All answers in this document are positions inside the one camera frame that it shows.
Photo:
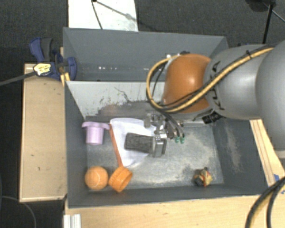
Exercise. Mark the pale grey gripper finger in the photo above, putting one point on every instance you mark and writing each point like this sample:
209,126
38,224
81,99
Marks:
165,146
155,148

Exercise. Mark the dark grey block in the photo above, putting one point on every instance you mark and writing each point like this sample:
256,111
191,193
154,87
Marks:
137,142

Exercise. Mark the grey metal bin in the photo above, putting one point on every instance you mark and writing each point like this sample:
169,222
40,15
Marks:
156,174

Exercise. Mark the white cloth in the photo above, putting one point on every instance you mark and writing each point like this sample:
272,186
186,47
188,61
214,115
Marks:
130,127

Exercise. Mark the orange measuring scoop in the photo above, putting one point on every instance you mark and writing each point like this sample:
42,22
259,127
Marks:
120,179

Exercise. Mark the brown and yellow toy figure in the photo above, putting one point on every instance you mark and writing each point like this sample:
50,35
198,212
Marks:
202,177

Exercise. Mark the lilac plastic cup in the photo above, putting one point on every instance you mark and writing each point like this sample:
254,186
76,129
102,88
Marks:
94,133

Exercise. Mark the orange ball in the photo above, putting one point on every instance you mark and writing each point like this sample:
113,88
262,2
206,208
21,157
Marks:
96,177

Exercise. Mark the pale wood board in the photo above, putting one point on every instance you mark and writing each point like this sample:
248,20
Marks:
42,136

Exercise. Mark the black cylinder on white bracket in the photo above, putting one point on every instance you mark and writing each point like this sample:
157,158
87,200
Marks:
211,118

